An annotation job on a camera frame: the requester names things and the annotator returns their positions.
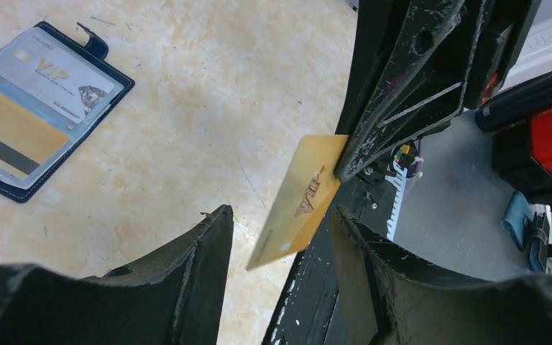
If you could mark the navy blue card holder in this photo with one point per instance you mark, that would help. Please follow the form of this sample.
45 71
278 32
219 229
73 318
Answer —
94 53

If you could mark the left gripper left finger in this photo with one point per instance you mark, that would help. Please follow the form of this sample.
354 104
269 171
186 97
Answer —
173 295

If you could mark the gold VIP card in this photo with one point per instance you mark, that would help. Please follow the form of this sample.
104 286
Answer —
306 192

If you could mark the gold credit card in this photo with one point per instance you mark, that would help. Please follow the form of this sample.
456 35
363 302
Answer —
26 141

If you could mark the red black power tool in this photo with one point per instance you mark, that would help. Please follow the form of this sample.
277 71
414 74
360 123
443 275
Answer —
520 120

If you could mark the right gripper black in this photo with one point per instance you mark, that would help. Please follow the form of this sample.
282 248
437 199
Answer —
418 64

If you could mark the silver VIP card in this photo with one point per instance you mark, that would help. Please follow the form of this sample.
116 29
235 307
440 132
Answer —
43 67

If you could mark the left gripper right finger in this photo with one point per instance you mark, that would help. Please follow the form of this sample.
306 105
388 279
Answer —
392 296

